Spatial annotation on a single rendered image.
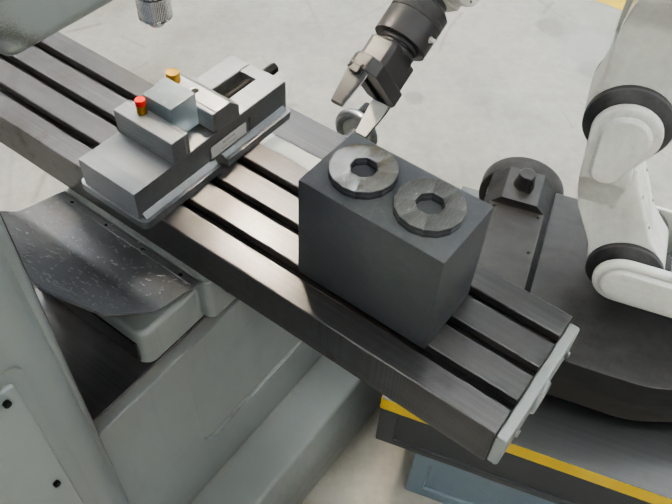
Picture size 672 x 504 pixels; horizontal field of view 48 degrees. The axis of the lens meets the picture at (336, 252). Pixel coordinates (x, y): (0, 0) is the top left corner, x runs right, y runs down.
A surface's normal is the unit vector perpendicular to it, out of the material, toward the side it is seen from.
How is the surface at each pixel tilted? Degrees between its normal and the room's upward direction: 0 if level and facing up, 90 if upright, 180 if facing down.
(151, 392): 90
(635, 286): 90
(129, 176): 0
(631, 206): 90
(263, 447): 0
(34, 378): 88
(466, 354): 0
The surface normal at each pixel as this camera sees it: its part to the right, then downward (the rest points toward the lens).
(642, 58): -0.35, 0.71
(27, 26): 0.80, 0.47
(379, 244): -0.60, 0.60
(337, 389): 0.04, -0.64
